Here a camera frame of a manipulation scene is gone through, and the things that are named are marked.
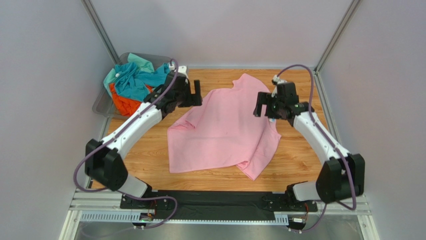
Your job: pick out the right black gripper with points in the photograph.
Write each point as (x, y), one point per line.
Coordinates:
(268, 104)

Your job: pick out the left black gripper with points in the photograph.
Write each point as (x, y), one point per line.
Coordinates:
(194, 99)

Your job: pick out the pink t shirt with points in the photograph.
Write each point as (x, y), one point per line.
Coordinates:
(224, 132)

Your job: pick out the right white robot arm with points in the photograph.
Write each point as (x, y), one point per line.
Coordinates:
(342, 174)

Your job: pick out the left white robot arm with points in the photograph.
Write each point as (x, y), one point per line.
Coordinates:
(104, 160)

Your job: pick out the mint green t shirt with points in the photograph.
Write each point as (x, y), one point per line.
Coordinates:
(142, 64)

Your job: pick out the teal blue t shirt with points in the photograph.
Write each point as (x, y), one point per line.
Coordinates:
(129, 75)

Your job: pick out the orange t shirt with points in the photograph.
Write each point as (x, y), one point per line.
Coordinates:
(129, 99)

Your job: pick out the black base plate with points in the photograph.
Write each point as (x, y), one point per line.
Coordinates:
(216, 205)

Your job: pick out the aluminium frame rail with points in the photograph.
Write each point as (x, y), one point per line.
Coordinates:
(107, 201)

